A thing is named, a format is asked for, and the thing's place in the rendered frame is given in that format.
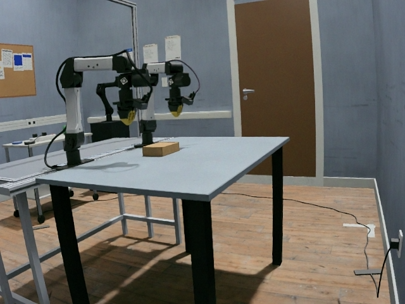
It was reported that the brown cardboard box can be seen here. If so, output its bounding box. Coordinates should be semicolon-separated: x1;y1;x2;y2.
142;142;180;156

